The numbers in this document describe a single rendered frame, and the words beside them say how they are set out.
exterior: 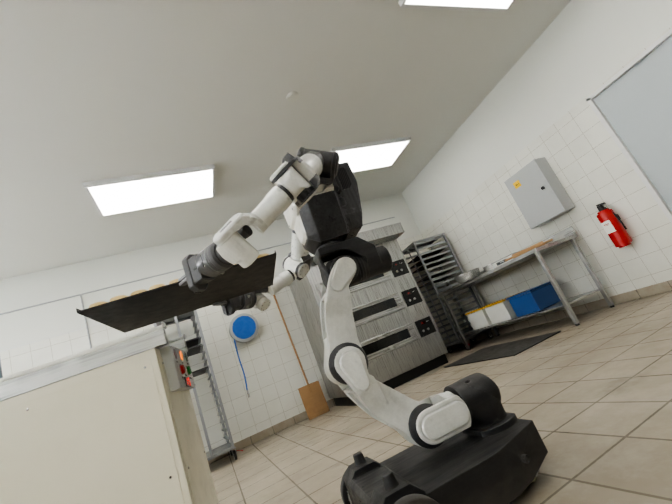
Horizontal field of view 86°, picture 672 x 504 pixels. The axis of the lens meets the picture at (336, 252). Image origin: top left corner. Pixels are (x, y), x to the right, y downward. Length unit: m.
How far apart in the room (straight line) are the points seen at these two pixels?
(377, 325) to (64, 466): 3.97
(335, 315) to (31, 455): 0.94
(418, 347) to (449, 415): 3.66
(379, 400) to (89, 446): 0.87
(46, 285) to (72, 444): 4.73
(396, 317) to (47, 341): 4.36
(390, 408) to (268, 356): 4.14
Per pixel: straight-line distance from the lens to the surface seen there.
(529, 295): 4.84
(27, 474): 1.37
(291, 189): 1.07
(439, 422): 1.40
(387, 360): 4.81
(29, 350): 5.80
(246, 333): 5.29
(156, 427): 1.25
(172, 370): 1.29
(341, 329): 1.35
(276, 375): 5.41
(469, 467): 1.33
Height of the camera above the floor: 0.61
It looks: 15 degrees up
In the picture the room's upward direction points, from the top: 22 degrees counter-clockwise
